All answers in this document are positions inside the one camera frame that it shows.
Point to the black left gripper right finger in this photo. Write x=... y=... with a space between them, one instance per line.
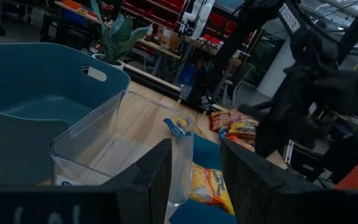
x=250 y=186

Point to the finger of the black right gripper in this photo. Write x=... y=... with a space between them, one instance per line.
x=252 y=112

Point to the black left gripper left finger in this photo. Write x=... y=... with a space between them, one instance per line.
x=148 y=186

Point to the red Maruchan noodle pack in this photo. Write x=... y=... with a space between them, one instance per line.
x=221 y=119
x=242 y=143
x=244 y=127

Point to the blue yellow Maruchan noodle pack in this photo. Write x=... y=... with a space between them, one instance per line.
x=223 y=133
x=179 y=127

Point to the orange Maruchan noodle pack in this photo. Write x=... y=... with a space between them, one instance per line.
x=210 y=186

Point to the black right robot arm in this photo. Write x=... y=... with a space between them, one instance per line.
x=306 y=40

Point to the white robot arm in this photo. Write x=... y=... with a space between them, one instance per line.
x=197 y=15

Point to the white pillar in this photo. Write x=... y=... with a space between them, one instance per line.
x=275 y=74

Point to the small teal plastic bin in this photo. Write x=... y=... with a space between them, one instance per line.
x=207 y=152

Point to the clear plastic bin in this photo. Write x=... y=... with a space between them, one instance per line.
x=129 y=118

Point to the cardboard box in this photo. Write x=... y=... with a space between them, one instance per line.
x=168 y=37

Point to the wooden workbench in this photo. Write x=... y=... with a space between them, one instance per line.
x=154 y=46

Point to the red storage bin shelf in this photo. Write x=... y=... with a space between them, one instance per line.
x=157 y=9

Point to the snake plant in white pot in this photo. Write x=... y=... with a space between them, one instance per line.
x=117 y=40

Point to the black metal table frame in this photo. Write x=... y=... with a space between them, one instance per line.
x=154 y=82

